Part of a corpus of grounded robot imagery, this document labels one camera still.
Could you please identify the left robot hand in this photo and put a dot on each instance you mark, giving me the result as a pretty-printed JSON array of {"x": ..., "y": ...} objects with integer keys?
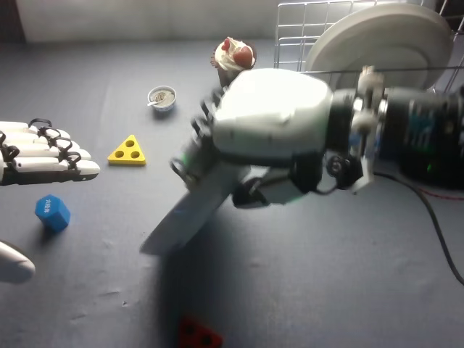
[{"x": 43, "y": 159}]

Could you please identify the white plate leaves and script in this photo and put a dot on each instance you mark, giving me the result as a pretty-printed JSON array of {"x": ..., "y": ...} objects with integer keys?
[{"x": 188, "y": 214}]

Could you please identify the white plate grey leaf print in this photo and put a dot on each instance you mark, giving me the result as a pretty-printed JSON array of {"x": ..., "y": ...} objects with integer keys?
[{"x": 380, "y": 36}]

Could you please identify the white backdrop cloth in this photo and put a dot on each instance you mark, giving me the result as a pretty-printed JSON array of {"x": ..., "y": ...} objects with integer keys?
[{"x": 145, "y": 18}]

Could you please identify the cupcake with cream and strawberries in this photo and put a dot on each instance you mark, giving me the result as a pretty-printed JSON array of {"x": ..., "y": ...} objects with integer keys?
[{"x": 235, "y": 54}]

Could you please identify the yellow triangle block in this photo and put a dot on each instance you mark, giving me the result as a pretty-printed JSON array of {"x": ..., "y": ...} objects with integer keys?
[{"x": 127, "y": 154}]

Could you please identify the red triangle block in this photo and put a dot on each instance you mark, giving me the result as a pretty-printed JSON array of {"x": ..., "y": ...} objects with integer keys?
[{"x": 197, "y": 333}]

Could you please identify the small bowl with spoon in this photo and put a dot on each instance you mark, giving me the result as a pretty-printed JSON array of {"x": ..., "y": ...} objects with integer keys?
[{"x": 162, "y": 99}]

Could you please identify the blue hexagonal block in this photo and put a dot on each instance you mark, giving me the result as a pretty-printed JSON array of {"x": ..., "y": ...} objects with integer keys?
[{"x": 52, "y": 214}]

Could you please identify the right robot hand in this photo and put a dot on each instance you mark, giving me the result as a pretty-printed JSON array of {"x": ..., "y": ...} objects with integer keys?
[{"x": 272, "y": 112}]

